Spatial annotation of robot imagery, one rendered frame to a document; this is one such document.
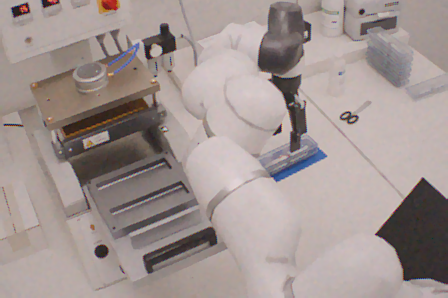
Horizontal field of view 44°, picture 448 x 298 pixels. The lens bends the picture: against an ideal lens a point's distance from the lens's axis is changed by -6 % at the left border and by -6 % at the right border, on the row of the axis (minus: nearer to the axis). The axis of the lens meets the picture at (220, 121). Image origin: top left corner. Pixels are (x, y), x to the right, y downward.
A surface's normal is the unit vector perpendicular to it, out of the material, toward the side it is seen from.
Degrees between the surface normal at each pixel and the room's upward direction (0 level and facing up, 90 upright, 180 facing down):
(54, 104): 0
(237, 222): 48
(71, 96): 0
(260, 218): 24
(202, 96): 63
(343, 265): 32
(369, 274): 43
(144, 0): 90
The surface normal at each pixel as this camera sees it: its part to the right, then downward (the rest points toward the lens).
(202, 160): -0.43, -0.43
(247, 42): -0.37, -0.12
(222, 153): 0.04, -0.73
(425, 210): -0.68, -0.30
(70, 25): 0.48, 0.53
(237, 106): -0.61, -0.05
